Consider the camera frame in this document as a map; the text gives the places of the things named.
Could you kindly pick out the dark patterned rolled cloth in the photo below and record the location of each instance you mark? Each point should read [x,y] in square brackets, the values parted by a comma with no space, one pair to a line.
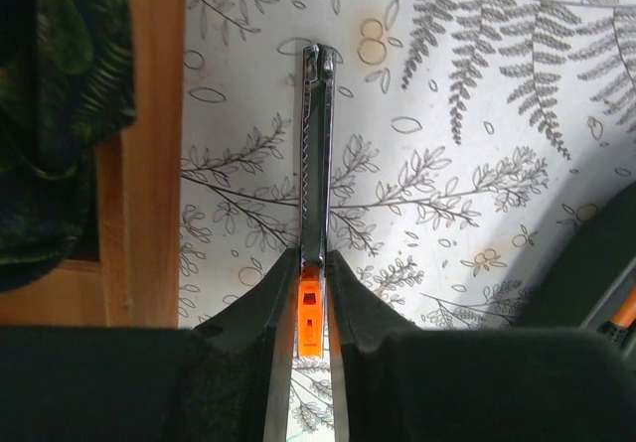
[67,84]

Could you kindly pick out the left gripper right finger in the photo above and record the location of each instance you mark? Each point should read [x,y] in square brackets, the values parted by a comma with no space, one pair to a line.
[393,381]

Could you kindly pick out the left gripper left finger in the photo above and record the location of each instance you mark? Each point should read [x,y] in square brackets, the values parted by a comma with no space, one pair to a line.
[227,379]

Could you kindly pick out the black plastic tool case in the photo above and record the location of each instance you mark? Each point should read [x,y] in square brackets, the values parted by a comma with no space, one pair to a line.
[592,283]

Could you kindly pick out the orange utility knife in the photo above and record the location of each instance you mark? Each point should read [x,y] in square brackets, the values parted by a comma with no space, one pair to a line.
[318,79]

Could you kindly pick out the wooden compartment tray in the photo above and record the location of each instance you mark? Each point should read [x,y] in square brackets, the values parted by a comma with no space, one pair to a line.
[135,282]

